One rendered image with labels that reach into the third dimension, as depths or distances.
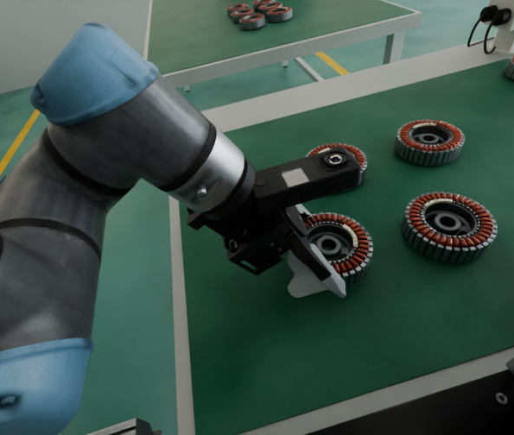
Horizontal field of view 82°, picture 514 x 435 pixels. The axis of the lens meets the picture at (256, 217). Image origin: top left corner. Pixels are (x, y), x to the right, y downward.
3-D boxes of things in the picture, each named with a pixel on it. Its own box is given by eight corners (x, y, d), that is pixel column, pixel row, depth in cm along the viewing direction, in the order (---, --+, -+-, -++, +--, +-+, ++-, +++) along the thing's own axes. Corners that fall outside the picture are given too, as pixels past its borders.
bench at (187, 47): (199, 220, 161) (139, 81, 107) (181, 90, 289) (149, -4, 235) (389, 168, 167) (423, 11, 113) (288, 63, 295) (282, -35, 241)
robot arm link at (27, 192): (-69, 284, 20) (18, 180, 17) (-10, 184, 27) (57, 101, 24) (54, 311, 25) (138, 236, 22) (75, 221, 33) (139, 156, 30)
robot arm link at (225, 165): (212, 110, 28) (223, 156, 22) (243, 141, 31) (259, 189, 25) (159, 159, 30) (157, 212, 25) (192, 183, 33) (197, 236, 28)
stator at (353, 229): (301, 299, 38) (301, 285, 35) (279, 236, 46) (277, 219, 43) (383, 279, 39) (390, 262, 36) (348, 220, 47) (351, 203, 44)
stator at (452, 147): (470, 163, 53) (478, 146, 50) (404, 171, 54) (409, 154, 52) (443, 130, 61) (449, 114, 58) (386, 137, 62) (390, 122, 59)
